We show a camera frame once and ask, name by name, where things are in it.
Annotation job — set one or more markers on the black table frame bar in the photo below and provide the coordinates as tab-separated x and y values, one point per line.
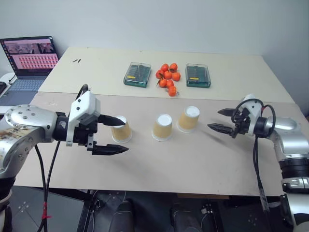
72	193

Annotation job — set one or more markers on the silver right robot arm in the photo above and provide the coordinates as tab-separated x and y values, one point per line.
287	135

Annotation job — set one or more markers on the green clear bit set case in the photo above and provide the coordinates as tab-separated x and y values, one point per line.
137	75
198	75

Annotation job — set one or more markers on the black device on side table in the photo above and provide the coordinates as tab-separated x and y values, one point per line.
2	87

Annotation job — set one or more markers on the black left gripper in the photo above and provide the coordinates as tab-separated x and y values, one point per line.
82	134

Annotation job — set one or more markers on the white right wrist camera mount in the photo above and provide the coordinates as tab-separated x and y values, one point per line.
253	104

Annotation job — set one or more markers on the brown paper cup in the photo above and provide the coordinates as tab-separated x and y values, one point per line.
187	120
122	133
162	129

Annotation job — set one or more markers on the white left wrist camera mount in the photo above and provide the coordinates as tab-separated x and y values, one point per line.
84	108

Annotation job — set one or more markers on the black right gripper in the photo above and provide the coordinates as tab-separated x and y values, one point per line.
242	125

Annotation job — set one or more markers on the dark rounded shape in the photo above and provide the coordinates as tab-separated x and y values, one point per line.
184	217
125	215

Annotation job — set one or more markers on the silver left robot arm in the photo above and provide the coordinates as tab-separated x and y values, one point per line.
26	125

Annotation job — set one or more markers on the grey laptop with pink screen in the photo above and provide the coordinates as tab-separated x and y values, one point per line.
26	70

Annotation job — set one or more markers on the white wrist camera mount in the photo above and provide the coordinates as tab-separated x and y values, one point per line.
253	104
84	108

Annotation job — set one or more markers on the white side table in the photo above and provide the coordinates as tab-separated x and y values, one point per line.
6	77

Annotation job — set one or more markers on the small orange fruit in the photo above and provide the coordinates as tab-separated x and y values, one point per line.
172	91
173	66
159	73
168	74
162	83
170	83
176	76
164	67

